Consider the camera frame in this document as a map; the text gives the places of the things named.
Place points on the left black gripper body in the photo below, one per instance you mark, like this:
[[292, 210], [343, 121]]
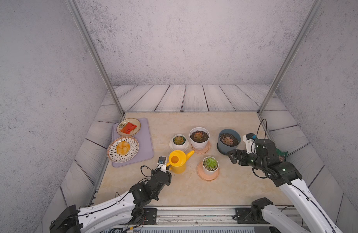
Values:
[[168, 176]]

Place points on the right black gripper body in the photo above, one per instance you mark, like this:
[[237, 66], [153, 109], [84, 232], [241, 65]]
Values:
[[250, 159]]

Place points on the yellow watering can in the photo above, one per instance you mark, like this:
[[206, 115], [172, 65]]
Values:
[[177, 161]]

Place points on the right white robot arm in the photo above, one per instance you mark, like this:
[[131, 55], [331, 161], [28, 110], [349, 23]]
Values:
[[291, 183]]

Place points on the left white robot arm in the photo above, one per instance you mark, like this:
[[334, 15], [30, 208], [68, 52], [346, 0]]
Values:
[[127, 208]]

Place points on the blue-grey succulent pot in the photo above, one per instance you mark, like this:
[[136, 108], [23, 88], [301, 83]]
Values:
[[228, 140]]

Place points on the small white succulent pot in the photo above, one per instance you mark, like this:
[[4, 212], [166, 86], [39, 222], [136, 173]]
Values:
[[179, 141]]

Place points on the white pot green succulent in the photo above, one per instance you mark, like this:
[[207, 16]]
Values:
[[210, 165]]

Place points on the large white succulent pot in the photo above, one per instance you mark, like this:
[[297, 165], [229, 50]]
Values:
[[199, 138]]

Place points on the green snack bag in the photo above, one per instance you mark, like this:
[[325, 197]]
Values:
[[282, 155]]

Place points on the lavender placemat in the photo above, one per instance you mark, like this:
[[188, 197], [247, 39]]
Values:
[[145, 151]]

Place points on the white saucer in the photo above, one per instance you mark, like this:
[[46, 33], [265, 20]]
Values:
[[179, 149]]

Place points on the patterned white bowl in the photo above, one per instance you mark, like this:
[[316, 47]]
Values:
[[134, 148]]

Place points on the yellow dumplings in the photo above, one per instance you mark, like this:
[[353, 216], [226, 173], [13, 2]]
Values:
[[123, 148]]

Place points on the terracotta saucer front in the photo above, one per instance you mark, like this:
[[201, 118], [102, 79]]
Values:
[[205, 174]]

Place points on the terracotta saucer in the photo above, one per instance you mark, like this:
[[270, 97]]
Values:
[[204, 150], [205, 174]]

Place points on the terracotta saucer back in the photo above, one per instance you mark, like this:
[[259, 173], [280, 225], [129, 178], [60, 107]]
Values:
[[204, 150]]

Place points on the red food sticks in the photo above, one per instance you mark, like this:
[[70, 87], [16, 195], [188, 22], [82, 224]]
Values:
[[128, 128]]

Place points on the beige plate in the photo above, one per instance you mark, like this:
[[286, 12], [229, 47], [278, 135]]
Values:
[[123, 123]]

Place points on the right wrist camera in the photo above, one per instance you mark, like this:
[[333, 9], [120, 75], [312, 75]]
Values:
[[249, 140]]

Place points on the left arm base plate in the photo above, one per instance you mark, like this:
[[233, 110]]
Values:
[[146, 216]]

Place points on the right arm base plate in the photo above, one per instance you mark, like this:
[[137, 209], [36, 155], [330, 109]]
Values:
[[243, 215]]

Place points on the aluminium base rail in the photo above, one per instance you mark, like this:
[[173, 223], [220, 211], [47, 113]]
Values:
[[198, 216]]

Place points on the right metal frame post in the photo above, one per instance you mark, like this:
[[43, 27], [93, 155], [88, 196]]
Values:
[[305, 28]]

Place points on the metal frame post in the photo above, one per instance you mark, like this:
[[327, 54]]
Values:
[[72, 5], [305, 28]]

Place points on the left metal frame post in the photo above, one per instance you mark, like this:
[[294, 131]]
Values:
[[72, 5]]

